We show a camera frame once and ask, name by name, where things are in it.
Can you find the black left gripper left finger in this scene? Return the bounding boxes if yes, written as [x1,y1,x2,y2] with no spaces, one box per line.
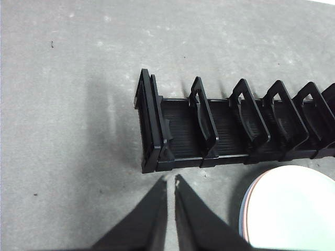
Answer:
[88,175,168,251]

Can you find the blue round plate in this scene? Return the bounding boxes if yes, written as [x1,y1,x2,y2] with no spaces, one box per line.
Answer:
[238,193,248,236]

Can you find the pale green round plate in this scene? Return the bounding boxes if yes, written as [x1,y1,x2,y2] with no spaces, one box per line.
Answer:
[245,165,335,249]

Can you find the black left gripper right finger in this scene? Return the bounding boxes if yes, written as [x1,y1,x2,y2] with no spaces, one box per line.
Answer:
[174,174,252,251]

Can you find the pink round plate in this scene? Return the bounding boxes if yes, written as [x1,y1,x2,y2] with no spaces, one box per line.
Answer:
[242,169,270,244]

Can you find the black plastic plate rack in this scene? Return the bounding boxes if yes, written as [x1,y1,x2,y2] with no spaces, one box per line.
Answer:
[133,68,335,174]

